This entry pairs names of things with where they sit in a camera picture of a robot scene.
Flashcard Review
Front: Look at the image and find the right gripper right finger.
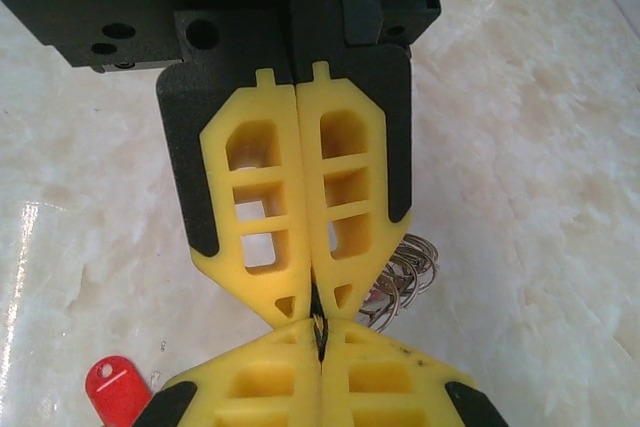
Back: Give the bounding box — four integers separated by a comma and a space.
321, 318, 509, 427

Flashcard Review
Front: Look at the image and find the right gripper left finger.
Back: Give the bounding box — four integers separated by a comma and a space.
133, 319, 322, 427

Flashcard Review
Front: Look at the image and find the grey keyring disc with rings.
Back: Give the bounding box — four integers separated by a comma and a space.
357, 234, 441, 336

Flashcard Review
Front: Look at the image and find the red key tag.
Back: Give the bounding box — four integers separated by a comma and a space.
83, 355, 155, 424

